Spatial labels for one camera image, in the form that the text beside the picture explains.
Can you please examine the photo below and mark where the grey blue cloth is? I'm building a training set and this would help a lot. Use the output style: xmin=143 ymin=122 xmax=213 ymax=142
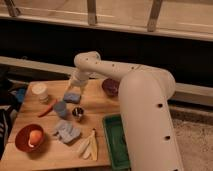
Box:
xmin=53 ymin=120 xmax=81 ymax=144

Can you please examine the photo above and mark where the blue plastic cup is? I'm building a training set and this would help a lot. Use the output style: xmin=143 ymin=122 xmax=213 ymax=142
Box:
xmin=53 ymin=101 xmax=68 ymax=118

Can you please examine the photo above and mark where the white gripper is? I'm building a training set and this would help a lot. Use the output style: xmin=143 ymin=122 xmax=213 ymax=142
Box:
xmin=66 ymin=69 xmax=89 ymax=97

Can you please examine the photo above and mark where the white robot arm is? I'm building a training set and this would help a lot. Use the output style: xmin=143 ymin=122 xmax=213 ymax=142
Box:
xmin=68 ymin=51 xmax=184 ymax=171

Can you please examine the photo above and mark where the blue sponge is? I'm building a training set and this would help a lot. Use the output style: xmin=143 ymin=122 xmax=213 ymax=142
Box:
xmin=63 ymin=92 xmax=81 ymax=104

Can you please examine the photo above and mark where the small metal cup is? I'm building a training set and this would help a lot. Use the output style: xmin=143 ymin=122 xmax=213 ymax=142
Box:
xmin=72 ymin=107 xmax=84 ymax=122

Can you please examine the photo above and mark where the red chili pepper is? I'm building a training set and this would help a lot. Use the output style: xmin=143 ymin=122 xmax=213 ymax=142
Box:
xmin=38 ymin=99 xmax=57 ymax=117

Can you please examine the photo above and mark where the orange fruit in bowl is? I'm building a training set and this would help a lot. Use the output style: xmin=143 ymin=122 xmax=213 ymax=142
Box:
xmin=28 ymin=130 xmax=43 ymax=148

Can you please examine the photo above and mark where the white paper cup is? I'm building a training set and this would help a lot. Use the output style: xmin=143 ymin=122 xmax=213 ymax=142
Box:
xmin=32 ymin=83 xmax=49 ymax=103

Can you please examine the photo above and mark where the purple bowl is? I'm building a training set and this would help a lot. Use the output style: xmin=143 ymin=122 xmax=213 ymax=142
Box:
xmin=102 ymin=78 xmax=119 ymax=97

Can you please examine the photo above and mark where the blue object at table edge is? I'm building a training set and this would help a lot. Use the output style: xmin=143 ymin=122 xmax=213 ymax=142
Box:
xmin=15 ymin=88 xmax=26 ymax=103

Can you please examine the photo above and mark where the green plastic tray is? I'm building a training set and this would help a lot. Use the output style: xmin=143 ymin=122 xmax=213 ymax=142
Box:
xmin=102 ymin=114 xmax=130 ymax=171

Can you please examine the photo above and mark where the red bowl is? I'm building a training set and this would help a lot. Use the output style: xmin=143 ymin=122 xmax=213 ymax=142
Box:
xmin=15 ymin=124 xmax=45 ymax=153

